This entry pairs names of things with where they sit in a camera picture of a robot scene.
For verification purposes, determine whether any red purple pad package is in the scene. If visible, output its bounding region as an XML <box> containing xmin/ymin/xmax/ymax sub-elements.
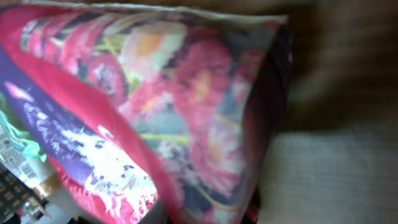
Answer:
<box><xmin>1</xmin><ymin>2</ymin><xmax>291</xmax><ymax>223</ymax></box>

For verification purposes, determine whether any teal wipes packet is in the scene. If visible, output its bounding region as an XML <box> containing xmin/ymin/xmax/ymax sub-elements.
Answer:
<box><xmin>1</xmin><ymin>108</ymin><xmax>47</xmax><ymax>162</ymax></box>

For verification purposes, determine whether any white tube gold cap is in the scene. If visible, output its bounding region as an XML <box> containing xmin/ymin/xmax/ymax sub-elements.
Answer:
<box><xmin>1</xmin><ymin>128</ymin><xmax>62</xmax><ymax>198</ymax></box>

